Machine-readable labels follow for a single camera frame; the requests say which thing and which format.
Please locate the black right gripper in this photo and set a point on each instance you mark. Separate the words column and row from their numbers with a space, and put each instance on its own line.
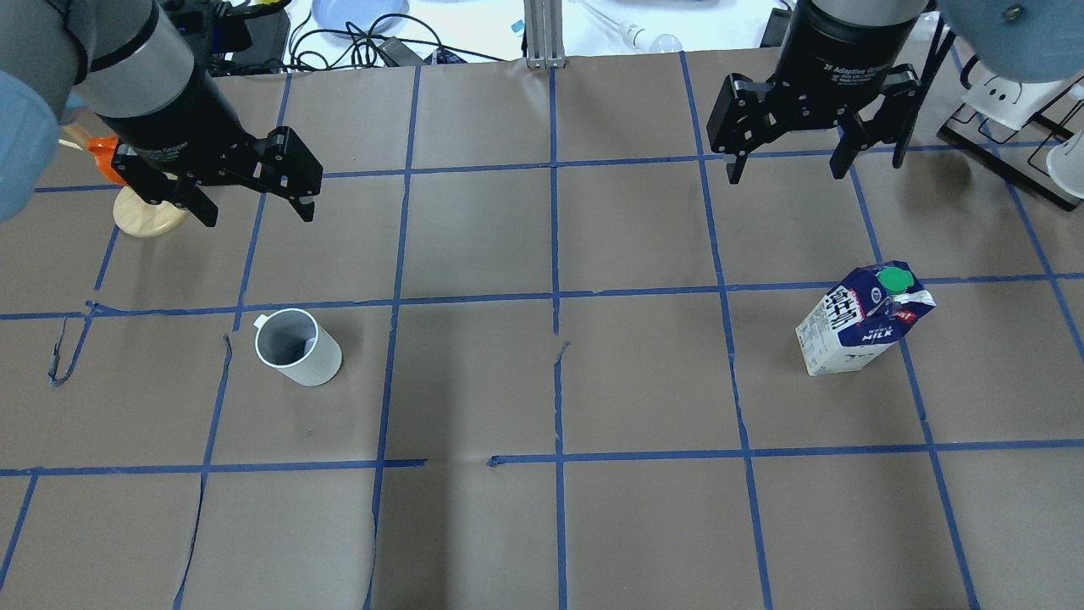
column 828, row 52

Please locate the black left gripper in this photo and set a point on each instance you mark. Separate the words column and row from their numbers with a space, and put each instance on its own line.
column 174, row 110

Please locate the light grey plastic cup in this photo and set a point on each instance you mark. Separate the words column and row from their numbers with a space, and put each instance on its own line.
column 291, row 341

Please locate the blue white milk carton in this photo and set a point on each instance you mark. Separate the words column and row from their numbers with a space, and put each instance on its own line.
column 861, row 317

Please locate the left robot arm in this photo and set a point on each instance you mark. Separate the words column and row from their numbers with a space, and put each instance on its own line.
column 131, row 67

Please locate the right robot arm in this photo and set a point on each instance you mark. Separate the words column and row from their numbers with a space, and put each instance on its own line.
column 1023, row 41

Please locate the wooden stand with orange piece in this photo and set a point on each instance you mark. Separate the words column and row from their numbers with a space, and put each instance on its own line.
column 134, row 216

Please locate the white mug on rack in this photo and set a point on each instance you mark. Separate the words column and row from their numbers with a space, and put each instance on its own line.
column 1064, row 164
column 1010, row 103

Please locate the light bulb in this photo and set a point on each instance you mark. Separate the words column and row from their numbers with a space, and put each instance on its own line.
column 634, row 36

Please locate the blue plate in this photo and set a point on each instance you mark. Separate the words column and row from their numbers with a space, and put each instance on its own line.
column 334, row 15

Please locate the black wire mug rack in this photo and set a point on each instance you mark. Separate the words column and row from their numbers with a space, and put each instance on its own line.
column 1017, row 156

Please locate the aluminium frame post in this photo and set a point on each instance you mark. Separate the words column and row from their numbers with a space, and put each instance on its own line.
column 543, row 41

